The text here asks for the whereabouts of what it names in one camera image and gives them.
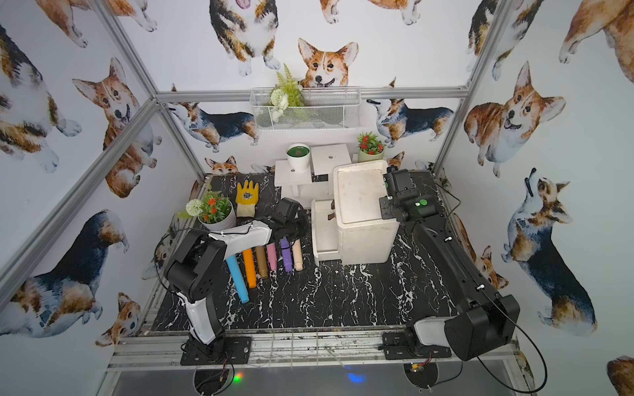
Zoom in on beige cream microphone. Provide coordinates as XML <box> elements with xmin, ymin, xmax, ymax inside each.
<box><xmin>292</xmin><ymin>239</ymin><xmax>304</xmax><ymax>272</ymax></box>

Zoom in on purple microphone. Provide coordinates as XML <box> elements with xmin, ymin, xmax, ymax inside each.
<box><xmin>280</xmin><ymin>238</ymin><xmax>294</xmax><ymax>272</ymax></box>

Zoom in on pink microphone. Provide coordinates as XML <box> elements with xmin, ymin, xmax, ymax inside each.
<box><xmin>266</xmin><ymin>243</ymin><xmax>277</xmax><ymax>272</ymax></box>

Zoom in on white bottom drawer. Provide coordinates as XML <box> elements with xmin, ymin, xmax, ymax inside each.
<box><xmin>310</xmin><ymin>200</ymin><xmax>341</xmax><ymax>264</ymax></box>

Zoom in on gold brown microphone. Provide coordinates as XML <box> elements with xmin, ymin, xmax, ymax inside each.
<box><xmin>255</xmin><ymin>246</ymin><xmax>269</xmax><ymax>280</ymax></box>

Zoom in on orange microphone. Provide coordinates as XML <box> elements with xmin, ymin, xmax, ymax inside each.
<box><xmin>243</xmin><ymin>248</ymin><xmax>257</xmax><ymax>289</ymax></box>

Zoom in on white drawer cabinet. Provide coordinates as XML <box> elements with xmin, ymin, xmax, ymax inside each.
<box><xmin>333</xmin><ymin>159</ymin><xmax>400</xmax><ymax>265</ymax></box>

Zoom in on blue microphone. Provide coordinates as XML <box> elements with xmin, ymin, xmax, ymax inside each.
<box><xmin>226</xmin><ymin>255</ymin><xmax>249</xmax><ymax>304</ymax></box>

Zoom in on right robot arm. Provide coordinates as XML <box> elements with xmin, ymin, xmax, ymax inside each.
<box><xmin>379</xmin><ymin>166</ymin><xmax>520</xmax><ymax>361</ymax></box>

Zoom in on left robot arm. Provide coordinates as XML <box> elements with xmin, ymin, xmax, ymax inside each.
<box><xmin>163</xmin><ymin>198</ymin><xmax>309</xmax><ymax>347</ymax></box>

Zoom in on white stepped display stand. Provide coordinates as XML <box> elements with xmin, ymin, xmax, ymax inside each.
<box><xmin>274</xmin><ymin>145</ymin><xmax>352</xmax><ymax>209</ymax></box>

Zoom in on yellow work glove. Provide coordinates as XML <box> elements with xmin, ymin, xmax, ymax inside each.
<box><xmin>235</xmin><ymin>181</ymin><xmax>259</xmax><ymax>218</ymax></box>

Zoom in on red flower pot plant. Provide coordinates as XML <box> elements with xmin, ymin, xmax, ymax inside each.
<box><xmin>358</xmin><ymin>132</ymin><xmax>385</xmax><ymax>163</ymax></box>

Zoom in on white cup green top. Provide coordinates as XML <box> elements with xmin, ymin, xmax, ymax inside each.
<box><xmin>286</xmin><ymin>144</ymin><xmax>310</xmax><ymax>172</ymax></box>

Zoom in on orange flower white pot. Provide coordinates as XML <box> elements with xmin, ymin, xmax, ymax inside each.
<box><xmin>177</xmin><ymin>191</ymin><xmax>237</xmax><ymax>231</ymax></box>

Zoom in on green fern white flowers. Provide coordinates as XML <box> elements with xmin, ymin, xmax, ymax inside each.
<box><xmin>269</xmin><ymin>64</ymin><xmax>305</xmax><ymax>123</ymax></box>

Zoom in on white wire wall basket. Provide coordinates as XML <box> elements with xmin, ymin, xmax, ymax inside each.
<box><xmin>249</xmin><ymin>87</ymin><xmax>361</xmax><ymax>130</ymax></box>

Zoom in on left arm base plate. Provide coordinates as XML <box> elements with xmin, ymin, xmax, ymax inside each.
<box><xmin>180</xmin><ymin>334</ymin><xmax>253</xmax><ymax>366</ymax></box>

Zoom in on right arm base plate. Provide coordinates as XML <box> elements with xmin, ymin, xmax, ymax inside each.
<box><xmin>378</xmin><ymin>329</ymin><xmax>452</xmax><ymax>361</ymax></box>

